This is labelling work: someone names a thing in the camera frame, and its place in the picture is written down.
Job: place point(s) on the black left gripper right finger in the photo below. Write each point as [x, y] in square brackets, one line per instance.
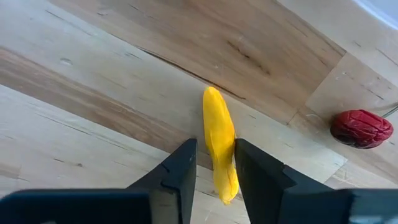
[273, 196]

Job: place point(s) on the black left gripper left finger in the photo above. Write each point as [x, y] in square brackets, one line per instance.
[168, 193]

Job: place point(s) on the long yellow fruit slice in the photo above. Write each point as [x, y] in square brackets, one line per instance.
[219, 133]

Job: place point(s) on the clear plastic tupperware container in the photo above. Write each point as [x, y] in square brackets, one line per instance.
[388, 9]

